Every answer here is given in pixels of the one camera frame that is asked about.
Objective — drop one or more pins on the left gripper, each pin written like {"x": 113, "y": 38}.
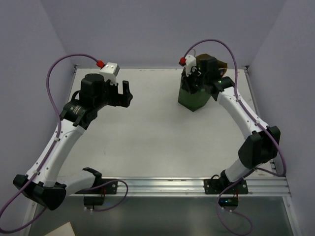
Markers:
{"x": 118, "y": 97}

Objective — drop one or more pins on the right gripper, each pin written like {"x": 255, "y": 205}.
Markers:
{"x": 186, "y": 84}

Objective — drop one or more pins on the green paper bag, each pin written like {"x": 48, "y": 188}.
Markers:
{"x": 194, "y": 99}

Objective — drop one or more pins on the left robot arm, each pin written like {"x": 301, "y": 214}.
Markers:
{"x": 42, "y": 183}

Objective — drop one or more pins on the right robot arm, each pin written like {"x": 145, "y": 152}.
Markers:
{"x": 261, "y": 139}

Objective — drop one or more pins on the beige board corner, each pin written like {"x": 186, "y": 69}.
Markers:
{"x": 63, "y": 230}

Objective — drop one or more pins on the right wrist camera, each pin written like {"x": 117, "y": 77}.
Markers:
{"x": 188, "y": 62}

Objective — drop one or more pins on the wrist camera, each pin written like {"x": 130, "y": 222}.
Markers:
{"x": 110, "y": 72}
{"x": 188, "y": 62}

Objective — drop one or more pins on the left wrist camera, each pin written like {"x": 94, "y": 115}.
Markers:
{"x": 110, "y": 72}

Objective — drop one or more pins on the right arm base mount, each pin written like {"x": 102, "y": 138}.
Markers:
{"x": 221, "y": 190}

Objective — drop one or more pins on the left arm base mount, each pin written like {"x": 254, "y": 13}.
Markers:
{"x": 96, "y": 198}

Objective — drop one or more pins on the aluminium mounting rail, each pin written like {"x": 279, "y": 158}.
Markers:
{"x": 200, "y": 187}

